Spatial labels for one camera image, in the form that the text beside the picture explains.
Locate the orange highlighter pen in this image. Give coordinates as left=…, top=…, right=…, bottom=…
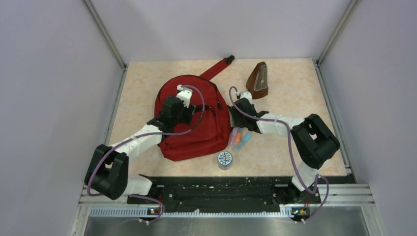
left=235, top=132, right=241, bottom=143

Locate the blue highlighter pen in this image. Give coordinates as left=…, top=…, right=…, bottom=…
left=233, top=133, right=252, bottom=152

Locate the red student backpack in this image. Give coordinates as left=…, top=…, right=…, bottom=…
left=154, top=55, right=235, bottom=161

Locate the round blue patterned tin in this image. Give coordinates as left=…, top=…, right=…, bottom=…
left=217, top=151, right=233, bottom=170

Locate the pink highlighter pen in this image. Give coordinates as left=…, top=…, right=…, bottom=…
left=228, top=127, right=239, bottom=149

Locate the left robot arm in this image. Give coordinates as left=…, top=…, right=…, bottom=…
left=85, top=89, right=196, bottom=203

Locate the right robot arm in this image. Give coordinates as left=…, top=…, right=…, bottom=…
left=231, top=98, right=340, bottom=203

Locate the brown wooden metronome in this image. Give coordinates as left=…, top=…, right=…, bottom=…
left=246, top=61, right=268, bottom=99

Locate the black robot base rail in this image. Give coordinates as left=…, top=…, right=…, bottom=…
left=147, top=177, right=326, bottom=213

